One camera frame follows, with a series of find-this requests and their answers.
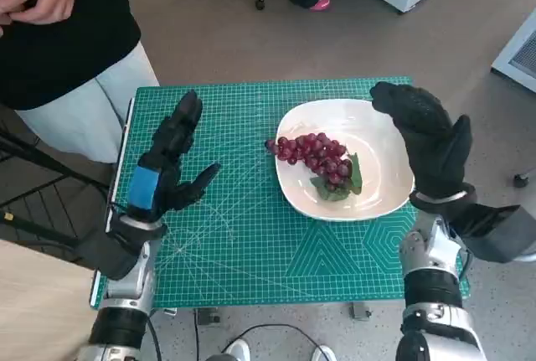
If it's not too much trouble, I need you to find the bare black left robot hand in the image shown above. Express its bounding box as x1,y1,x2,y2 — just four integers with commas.
125,90,222,229

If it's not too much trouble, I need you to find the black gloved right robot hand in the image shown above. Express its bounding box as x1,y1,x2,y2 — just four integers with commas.
369,81,473,202

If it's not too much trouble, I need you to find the red toy grape bunch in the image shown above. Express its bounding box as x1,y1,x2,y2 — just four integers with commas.
264,132,363,203

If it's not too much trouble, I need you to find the white square plate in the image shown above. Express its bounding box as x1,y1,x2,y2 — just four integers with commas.
275,99,415,223

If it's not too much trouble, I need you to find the standing person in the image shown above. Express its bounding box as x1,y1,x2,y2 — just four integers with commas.
0,0,161,166

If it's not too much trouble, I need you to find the green cutting mat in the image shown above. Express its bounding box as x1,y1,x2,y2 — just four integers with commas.
94,75,472,310

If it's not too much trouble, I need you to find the black metal stand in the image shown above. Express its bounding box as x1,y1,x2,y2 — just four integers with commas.
0,103,115,271

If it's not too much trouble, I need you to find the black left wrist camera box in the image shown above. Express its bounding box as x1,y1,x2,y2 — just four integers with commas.
81,220,146,281

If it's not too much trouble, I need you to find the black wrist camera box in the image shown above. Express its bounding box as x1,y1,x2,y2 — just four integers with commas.
81,220,146,281
450,204,536,264

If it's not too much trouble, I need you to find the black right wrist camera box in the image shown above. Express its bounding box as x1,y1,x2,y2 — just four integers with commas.
450,204,536,264

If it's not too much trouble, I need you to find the grey table bracket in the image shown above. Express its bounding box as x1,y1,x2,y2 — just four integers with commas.
196,308,221,328
350,302,373,321

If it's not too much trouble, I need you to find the black floor cable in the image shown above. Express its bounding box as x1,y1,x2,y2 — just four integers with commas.
193,308,202,361
220,322,335,361

